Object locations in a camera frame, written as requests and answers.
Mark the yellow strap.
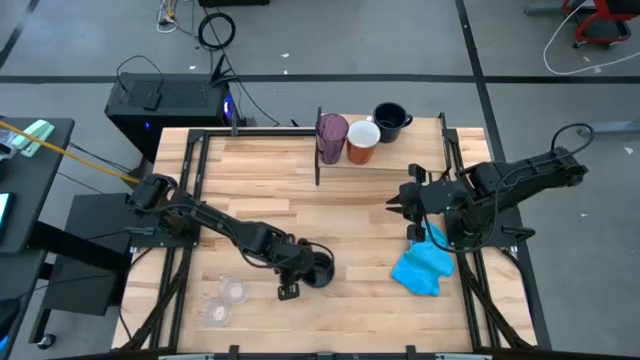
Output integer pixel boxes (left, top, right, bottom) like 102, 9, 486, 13
0, 119, 142, 184

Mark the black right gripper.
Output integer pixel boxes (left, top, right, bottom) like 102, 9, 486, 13
385, 163, 454, 244

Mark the grey floor bar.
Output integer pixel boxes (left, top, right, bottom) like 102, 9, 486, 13
578, 118, 640, 137

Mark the white cable bundle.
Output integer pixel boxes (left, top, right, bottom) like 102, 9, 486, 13
155, 0, 180, 35

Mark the white floor cable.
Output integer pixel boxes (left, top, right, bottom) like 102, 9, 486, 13
542, 0, 640, 77

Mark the black floor cabinet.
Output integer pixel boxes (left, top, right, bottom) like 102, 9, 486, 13
42, 192, 137, 317

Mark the black side desk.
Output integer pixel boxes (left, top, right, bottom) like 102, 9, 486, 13
0, 117, 76, 256

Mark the orange mug white inside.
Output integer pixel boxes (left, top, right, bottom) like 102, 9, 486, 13
346, 119, 382, 166

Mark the blue cloth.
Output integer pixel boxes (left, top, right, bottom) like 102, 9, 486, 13
391, 222, 457, 297

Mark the red rolling stool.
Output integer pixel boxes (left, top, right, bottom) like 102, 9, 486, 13
562, 0, 640, 50

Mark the small clear plastic cup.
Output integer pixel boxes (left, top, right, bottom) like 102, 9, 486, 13
218, 274, 249, 306
202, 295, 233, 328

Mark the coiled black cable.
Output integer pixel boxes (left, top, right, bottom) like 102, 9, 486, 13
197, 11, 237, 52

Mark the purple faceted plastic tumbler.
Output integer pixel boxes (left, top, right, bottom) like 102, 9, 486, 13
315, 113, 351, 166

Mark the black aluminium table frame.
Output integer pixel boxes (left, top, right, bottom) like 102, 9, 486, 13
119, 112, 539, 354

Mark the mint green stapler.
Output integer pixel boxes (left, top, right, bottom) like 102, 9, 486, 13
9, 119, 56, 159

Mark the dark navy mug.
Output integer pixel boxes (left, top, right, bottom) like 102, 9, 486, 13
372, 101, 414, 144
303, 251, 336, 290

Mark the black computer tower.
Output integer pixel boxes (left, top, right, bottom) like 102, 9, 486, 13
103, 72, 237, 162

